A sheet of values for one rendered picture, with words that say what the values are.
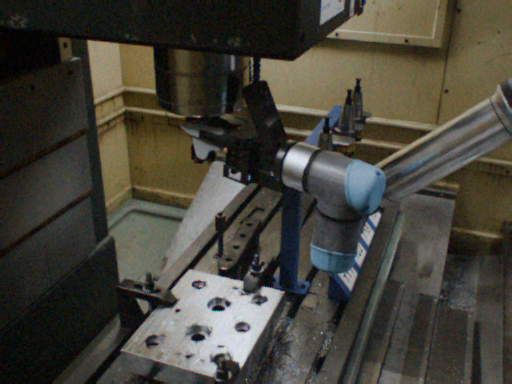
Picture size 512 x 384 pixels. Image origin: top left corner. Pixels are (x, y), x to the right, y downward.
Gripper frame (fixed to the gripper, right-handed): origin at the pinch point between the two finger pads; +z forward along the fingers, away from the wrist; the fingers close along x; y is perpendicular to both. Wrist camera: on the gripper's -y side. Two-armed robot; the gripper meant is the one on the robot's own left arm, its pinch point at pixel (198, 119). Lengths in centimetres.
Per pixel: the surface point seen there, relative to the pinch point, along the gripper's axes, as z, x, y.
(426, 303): -31, 66, 66
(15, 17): 22.5, -19.0, -16.4
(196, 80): -5.0, -6.7, -9.8
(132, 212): 93, 70, 85
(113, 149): 99, 67, 58
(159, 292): 6.3, -3.9, 39.3
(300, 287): -10, 27, 48
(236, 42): -14.4, -9.2, -18.0
